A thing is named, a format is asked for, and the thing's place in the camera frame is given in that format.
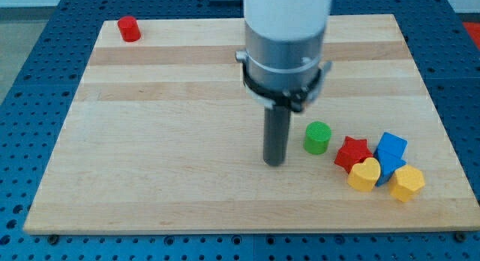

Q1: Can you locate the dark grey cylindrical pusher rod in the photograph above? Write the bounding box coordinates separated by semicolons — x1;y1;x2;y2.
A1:
263;106;291;167

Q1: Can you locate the yellow hexagon block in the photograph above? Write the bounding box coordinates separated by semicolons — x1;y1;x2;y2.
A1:
388;164;425;203

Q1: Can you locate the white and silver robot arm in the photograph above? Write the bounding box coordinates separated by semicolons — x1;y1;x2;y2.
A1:
235;0;333;167

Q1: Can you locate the blue triangle block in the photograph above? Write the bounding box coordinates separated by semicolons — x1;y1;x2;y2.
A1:
374;149;407;187

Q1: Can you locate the green cylinder block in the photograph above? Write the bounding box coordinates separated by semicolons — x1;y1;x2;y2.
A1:
304;121;332;155

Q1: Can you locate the red star block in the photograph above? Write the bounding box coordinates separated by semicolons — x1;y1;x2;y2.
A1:
334;136;373;173

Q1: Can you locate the yellow heart block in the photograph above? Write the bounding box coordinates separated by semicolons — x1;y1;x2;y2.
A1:
347;157;381;192

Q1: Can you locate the wooden board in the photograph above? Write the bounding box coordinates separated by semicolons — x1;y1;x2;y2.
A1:
24;14;479;235

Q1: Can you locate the blue cube block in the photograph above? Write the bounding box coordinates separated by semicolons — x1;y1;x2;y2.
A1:
373;132;408;158

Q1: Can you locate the red cylinder block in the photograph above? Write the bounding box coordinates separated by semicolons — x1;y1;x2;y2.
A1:
117;16;141;42

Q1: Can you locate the black clamp ring with bracket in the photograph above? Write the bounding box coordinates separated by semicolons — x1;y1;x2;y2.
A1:
235;49;333;114

